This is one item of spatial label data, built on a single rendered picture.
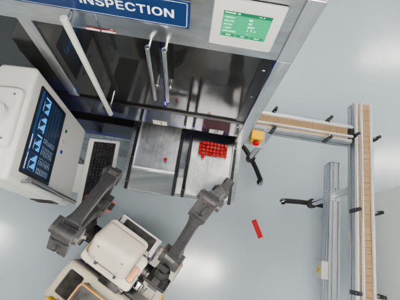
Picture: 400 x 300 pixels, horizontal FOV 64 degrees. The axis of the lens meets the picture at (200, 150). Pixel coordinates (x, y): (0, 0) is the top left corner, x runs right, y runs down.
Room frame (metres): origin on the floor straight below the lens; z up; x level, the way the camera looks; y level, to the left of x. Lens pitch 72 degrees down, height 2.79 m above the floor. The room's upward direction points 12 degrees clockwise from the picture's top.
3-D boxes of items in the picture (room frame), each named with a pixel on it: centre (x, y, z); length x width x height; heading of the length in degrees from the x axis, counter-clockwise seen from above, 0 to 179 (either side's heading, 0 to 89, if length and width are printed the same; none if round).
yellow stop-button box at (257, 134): (0.76, -0.32, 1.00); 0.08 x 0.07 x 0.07; 3
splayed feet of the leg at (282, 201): (0.61, -1.03, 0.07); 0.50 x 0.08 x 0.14; 93
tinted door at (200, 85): (0.73, 0.01, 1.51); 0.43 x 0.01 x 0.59; 93
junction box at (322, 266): (0.08, -0.99, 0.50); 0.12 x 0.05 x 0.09; 3
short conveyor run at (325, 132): (0.91, -0.60, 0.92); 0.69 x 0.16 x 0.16; 93
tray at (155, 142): (0.61, 0.26, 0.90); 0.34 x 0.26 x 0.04; 3
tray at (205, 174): (0.51, -0.08, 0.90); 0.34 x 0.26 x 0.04; 2
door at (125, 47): (0.70, 0.46, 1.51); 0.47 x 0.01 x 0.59; 93
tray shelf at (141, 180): (0.55, 0.09, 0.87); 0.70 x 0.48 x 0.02; 93
